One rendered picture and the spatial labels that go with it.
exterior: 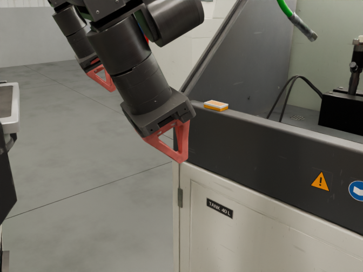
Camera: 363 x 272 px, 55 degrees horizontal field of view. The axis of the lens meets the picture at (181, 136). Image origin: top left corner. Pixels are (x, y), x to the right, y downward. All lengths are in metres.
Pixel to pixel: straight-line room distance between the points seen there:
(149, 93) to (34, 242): 1.71
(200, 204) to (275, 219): 0.23
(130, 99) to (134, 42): 0.07
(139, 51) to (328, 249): 0.56
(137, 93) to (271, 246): 0.56
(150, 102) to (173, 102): 0.03
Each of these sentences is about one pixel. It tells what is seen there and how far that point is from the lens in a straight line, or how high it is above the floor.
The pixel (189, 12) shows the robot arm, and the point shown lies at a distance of 0.41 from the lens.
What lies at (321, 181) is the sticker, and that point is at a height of 0.87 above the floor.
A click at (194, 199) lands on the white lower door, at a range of 0.95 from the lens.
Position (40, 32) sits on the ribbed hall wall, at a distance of 7.18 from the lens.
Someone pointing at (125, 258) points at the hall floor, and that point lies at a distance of 1.83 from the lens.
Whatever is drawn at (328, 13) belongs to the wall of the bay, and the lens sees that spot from 1.24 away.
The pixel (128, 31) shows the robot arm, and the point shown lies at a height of 1.16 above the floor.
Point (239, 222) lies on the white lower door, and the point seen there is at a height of 0.69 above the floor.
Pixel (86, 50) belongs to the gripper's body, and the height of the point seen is 1.08.
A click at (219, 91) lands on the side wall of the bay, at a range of 0.98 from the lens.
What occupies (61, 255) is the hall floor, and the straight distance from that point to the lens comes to 1.92.
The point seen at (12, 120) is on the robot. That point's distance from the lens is 0.52.
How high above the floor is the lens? 1.20
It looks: 22 degrees down
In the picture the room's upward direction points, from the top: straight up
